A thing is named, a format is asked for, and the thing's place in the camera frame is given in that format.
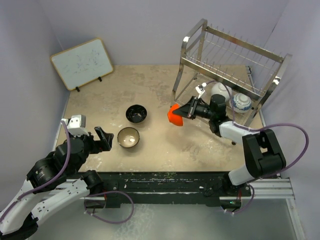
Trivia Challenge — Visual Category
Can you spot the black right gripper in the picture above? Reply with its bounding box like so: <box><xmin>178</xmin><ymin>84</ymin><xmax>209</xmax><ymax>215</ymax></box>
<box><xmin>172</xmin><ymin>96</ymin><xmax>215</xmax><ymax>121</ymax></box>

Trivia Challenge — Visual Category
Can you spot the orange bowl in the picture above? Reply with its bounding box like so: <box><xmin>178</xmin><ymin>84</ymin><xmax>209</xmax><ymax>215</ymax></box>
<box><xmin>167</xmin><ymin>103</ymin><xmax>184</xmax><ymax>127</ymax></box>

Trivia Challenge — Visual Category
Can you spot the blue floral white bowl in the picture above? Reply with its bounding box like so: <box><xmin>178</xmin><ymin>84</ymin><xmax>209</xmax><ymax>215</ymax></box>
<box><xmin>229</xmin><ymin>93</ymin><xmax>252</xmax><ymax>114</ymax></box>

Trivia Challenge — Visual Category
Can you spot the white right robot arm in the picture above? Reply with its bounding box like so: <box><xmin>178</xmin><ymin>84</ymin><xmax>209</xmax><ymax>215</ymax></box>
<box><xmin>167</xmin><ymin>94</ymin><xmax>286</xmax><ymax>196</ymax></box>

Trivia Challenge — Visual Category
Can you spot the stainless steel dish rack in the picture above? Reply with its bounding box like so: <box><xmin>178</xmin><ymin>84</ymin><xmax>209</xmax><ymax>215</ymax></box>
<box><xmin>170</xmin><ymin>18</ymin><xmax>292</xmax><ymax>127</ymax></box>

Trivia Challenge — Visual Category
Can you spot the beige bowl with dark rim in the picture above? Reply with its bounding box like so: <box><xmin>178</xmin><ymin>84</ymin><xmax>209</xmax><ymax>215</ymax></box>
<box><xmin>117</xmin><ymin>127</ymin><xmax>140</xmax><ymax>148</ymax></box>

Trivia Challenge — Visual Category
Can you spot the black glossy bowl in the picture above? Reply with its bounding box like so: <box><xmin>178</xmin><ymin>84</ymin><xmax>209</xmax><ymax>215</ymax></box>
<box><xmin>125</xmin><ymin>104</ymin><xmax>148</xmax><ymax>124</ymax></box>

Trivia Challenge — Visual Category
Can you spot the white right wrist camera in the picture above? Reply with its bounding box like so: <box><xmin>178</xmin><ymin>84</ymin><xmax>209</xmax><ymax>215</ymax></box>
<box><xmin>195</xmin><ymin>82</ymin><xmax>207</xmax><ymax>99</ymax></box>

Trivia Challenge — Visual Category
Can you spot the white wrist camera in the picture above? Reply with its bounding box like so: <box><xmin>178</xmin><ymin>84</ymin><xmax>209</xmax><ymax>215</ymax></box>
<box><xmin>195</xmin><ymin>82</ymin><xmax>207</xmax><ymax>99</ymax></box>
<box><xmin>61</xmin><ymin>114</ymin><xmax>89</xmax><ymax>137</ymax></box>

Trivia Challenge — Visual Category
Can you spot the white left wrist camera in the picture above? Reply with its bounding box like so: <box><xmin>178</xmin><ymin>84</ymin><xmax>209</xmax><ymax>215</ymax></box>
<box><xmin>61</xmin><ymin>114</ymin><xmax>89</xmax><ymax>137</ymax></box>

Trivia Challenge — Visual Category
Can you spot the black table edge rail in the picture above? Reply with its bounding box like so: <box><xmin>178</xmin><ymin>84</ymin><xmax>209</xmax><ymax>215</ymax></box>
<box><xmin>59</xmin><ymin>170</ymin><xmax>278</xmax><ymax>208</ymax></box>

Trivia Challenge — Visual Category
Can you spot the small whiteboard with wooden frame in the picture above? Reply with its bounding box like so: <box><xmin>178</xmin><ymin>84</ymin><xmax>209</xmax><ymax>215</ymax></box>
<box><xmin>50</xmin><ymin>38</ymin><xmax>114</xmax><ymax>91</ymax></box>

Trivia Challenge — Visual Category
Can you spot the aluminium frame rail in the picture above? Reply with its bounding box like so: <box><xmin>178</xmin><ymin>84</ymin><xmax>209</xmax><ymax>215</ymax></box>
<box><xmin>250</xmin><ymin>178</ymin><xmax>295</xmax><ymax>200</ymax></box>

